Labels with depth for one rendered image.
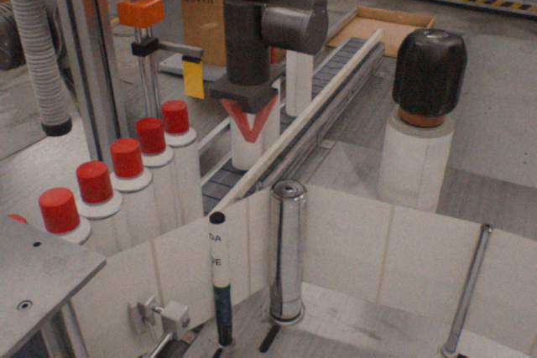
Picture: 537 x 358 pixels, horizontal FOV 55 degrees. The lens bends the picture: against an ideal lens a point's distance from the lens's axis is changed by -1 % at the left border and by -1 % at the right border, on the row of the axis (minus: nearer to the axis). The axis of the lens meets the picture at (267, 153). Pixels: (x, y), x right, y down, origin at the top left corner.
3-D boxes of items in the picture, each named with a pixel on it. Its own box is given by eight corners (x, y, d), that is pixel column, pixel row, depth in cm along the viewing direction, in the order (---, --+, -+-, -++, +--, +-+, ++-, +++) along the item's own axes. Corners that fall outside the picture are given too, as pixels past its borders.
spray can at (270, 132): (272, 160, 92) (272, 50, 81) (245, 153, 94) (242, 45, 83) (284, 147, 96) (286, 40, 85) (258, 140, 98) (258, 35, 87)
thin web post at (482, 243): (456, 362, 58) (497, 235, 48) (439, 355, 58) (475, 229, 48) (459, 349, 59) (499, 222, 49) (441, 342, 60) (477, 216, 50)
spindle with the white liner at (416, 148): (424, 256, 72) (470, 52, 56) (362, 238, 75) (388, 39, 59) (437, 220, 79) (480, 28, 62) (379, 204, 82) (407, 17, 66)
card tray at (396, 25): (412, 61, 143) (414, 47, 141) (324, 46, 153) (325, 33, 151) (433, 28, 166) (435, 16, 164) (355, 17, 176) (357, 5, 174)
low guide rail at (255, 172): (130, 325, 60) (127, 313, 59) (122, 322, 61) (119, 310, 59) (382, 36, 142) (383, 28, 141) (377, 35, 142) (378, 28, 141)
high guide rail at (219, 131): (73, 272, 60) (70, 263, 59) (65, 268, 60) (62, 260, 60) (357, 12, 141) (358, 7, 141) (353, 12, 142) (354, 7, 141)
